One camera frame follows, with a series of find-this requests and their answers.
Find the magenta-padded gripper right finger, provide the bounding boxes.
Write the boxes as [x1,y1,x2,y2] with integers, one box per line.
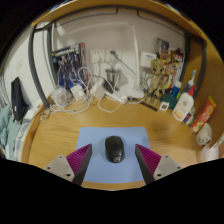
[134,143,184,185]

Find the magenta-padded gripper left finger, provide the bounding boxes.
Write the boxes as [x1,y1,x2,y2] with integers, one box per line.
[44,143,93,187]

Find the black computer mouse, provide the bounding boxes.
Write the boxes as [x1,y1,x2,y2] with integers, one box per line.
[104,135,126,164]

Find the light blue mouse pad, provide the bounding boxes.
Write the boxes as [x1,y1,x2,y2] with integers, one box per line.
[76,126,152,184]

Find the white mug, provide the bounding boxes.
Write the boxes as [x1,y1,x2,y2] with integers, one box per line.
[195,122,213,147]

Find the small white cube clock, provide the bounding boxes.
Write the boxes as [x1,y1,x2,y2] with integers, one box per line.
[159,100,170,112]

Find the plaid bedding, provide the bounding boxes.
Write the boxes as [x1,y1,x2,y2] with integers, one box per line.
[0,104,34,161]

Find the white lotion pump bottle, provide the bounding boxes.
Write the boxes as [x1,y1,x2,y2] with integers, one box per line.
[172,84,198,123]

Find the red snack can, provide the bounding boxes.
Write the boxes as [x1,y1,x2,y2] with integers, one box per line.
[190,95,218,135]

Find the clear dome container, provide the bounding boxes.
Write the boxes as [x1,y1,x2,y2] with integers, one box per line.
[50,86,69,108]

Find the white charger block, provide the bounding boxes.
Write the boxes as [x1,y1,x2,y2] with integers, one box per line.
[70,83,87,101]

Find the blue bottle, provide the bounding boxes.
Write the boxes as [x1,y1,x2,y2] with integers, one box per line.
[171,79,183,98]

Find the black bag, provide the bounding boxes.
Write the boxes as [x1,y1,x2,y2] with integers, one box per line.
[10,77,29,122]

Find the white power strip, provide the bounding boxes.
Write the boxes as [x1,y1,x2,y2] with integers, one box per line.
[104,90,129,105]

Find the brown tree figure toy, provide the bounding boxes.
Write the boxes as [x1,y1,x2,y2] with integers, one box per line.
[145,58,171,103]

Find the dark blue model kit box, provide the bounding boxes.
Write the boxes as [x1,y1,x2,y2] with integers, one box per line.
[51,42,87,90]

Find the metal cup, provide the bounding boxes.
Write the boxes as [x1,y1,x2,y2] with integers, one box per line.
[105,68,123,91]

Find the wooden shelf unit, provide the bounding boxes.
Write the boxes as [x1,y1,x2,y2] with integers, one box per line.
[31,0,214,38]

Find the white cable tangle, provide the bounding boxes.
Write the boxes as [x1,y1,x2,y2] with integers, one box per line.
[43,66,148,116]

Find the white wall socket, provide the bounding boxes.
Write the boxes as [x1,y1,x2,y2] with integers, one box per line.
[89,49,107,64]

